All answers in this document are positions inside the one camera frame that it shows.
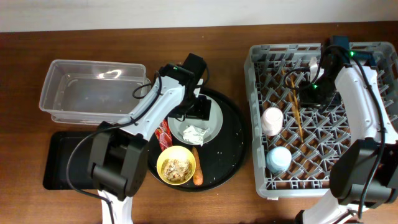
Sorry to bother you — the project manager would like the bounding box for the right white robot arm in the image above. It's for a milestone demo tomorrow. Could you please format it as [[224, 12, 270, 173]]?
[[286, 35, 397, 223]]

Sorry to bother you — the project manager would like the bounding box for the clear plastic bin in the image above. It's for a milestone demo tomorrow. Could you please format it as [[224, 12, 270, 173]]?
[[39, 60, 150, 125]]

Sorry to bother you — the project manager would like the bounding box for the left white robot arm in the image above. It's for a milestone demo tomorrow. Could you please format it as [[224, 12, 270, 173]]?
[[88, 54, 211, 223]]

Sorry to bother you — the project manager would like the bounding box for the white tissue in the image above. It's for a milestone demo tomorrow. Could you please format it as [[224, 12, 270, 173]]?
[[183, 125, 210, 146]]

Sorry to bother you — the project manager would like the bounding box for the pink plastic cup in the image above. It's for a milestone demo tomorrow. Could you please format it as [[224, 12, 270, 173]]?
[[261, 107, 283, 136]]

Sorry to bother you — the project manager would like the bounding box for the red snack wrapper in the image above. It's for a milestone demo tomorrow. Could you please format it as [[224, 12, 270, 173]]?
[[155, 119, 172, 151]]

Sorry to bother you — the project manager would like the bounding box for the light blue plastic cup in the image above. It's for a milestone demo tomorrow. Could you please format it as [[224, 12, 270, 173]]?
[[266, 146, 292, 174]]

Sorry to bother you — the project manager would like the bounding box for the grey dishwasher rack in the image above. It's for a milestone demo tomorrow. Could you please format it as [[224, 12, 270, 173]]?
[[243, 42, 398, 200]]

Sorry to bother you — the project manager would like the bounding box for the yellow bowl with food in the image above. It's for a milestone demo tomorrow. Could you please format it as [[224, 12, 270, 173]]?
[[156, 146, 197, 185]]

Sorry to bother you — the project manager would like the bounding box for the black rectangular tray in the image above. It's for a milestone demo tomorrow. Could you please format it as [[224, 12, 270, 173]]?
[[42, 131, 94, 190]]

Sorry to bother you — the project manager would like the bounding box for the orange carrot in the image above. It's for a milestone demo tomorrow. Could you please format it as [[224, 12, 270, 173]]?
[[192, 147, 203, 185]]

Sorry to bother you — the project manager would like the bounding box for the round black serving tray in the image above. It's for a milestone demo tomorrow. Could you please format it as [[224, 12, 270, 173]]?
[[146, 86, 249, 192]]

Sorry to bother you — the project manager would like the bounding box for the wooden chopstick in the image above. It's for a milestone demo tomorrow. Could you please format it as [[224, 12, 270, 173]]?
[[282, 70, 294, 115], [292, 90, 303, 143]]

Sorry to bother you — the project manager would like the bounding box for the grey round plate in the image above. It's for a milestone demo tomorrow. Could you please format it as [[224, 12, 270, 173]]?
[[167, 94, 223, 145]]

